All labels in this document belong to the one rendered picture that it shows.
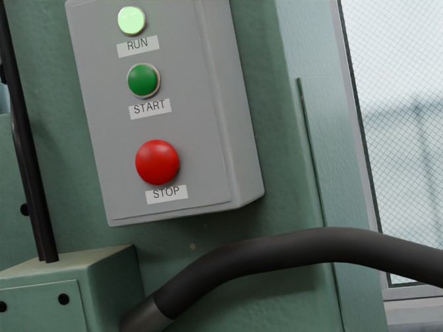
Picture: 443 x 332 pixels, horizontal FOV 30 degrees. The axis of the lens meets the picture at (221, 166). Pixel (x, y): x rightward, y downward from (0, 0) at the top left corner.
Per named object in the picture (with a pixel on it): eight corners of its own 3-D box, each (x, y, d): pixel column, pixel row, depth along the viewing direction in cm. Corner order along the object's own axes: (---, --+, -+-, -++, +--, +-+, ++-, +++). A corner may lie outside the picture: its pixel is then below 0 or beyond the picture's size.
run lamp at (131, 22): (122, 38, 55) (116, 8, 55) (149, 31, 54) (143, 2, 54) (118, 38, 54) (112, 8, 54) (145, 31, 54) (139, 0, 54)
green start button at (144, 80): (131, 101, 55) (124, 66, 55) (163, 94, 54) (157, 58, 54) (127, 101, 55) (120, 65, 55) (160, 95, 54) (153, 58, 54)
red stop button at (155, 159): (144, 186, 56) (135, 143, 55) (184, 180, 55) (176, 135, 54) (137, 189, 55) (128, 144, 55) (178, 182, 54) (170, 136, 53)
